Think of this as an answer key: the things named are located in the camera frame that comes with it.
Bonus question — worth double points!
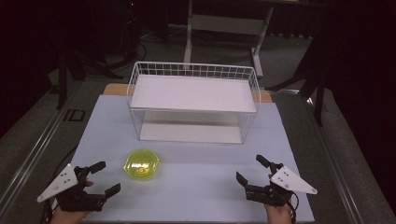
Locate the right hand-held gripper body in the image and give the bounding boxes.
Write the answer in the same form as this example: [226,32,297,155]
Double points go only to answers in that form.
[245,162,318,207]

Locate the black rectangular floor plate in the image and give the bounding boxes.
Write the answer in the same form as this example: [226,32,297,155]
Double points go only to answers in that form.
[63,108,87,122]

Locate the black stand legs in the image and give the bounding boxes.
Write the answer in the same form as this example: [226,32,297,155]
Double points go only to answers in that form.
[55,46,124,110]
[267,18,331,127]

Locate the white wire shelf rack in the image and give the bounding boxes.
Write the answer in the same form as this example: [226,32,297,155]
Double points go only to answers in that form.
[125,61,262,146]

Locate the person's right hand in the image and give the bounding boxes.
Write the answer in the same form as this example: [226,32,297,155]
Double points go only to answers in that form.
[264,203,295,224]

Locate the pale blue table mat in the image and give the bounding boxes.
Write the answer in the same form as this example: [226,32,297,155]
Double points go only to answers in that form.
[52,93,316,224]

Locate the person's left hand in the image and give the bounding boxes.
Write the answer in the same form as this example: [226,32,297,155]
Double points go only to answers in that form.
[49,205,92,224]

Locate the white metal stand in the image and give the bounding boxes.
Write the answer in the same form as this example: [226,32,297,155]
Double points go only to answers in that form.
[182,0,275,78]

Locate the metal floor rail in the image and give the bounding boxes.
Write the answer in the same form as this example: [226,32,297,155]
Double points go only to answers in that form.
[0,81,82,213]
[306,97,362,224]

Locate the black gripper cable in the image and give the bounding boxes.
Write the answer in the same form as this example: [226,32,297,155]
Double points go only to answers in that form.
[284,191,301,224]

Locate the yellow-green translucent plate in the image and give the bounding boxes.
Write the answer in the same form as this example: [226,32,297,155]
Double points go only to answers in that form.
[122,148,161,181]

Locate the black floor cables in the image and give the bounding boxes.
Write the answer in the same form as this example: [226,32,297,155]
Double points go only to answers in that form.
[102,6,149,73]

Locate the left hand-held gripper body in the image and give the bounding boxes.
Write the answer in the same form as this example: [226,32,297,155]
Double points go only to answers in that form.
[36,163,107,213]

